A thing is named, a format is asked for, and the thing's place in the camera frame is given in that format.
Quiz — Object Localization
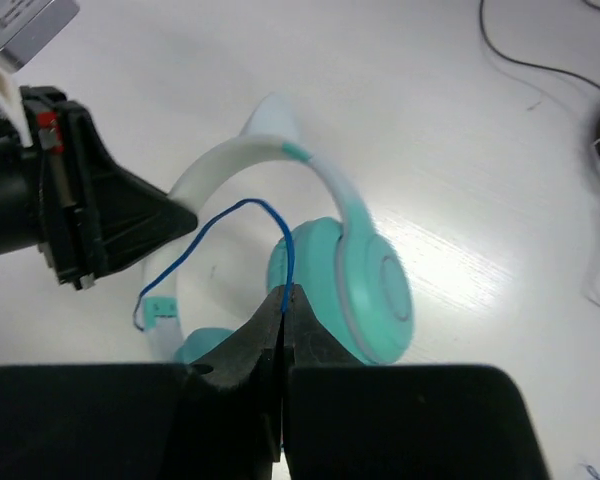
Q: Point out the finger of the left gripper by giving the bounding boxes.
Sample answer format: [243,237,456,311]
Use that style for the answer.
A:
[79,111,198,278]

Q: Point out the blue headphone cable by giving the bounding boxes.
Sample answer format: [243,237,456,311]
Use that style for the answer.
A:
[132,198,296,334]

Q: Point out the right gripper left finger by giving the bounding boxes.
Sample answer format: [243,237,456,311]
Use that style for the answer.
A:
[0,290,282,479]

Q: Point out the black headphone cable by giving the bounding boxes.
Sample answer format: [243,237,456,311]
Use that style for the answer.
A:
[477,0,600,101]

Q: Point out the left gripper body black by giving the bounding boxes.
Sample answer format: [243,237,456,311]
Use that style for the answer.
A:
[0,86,105,289]

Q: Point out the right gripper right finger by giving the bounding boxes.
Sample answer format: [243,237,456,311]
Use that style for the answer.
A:
[282,286,549,479]

